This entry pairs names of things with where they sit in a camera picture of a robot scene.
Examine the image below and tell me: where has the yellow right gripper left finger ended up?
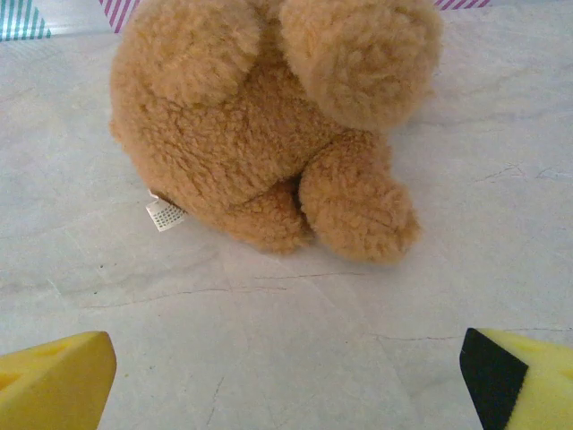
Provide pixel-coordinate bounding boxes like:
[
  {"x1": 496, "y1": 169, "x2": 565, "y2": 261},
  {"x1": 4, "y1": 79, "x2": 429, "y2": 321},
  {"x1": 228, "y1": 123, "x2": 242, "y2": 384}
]
[{"x1": 0, "y1": 330, "x2": 118, "y2": 430}]

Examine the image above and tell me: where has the plaid backdrop cloth panel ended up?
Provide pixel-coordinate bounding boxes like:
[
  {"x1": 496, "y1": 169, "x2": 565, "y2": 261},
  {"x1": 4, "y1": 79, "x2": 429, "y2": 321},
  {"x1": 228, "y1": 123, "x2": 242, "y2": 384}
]
[{"x1": 0, "y1": 0, "x2": 492, "y2": 42}]

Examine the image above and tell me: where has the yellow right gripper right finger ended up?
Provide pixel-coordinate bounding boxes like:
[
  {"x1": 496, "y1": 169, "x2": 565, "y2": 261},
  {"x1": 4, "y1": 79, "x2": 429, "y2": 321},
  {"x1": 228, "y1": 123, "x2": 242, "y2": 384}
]
[{"x1": 458, "y1": 326, "x2": 573, "y2": 430}]

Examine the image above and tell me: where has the tan plush teddy bear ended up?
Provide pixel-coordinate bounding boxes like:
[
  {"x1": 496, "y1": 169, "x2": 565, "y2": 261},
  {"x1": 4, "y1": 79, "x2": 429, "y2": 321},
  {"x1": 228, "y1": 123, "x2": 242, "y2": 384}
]
[{"x1": 108, "y1": 0, "x2": 445, "y2": 266}]

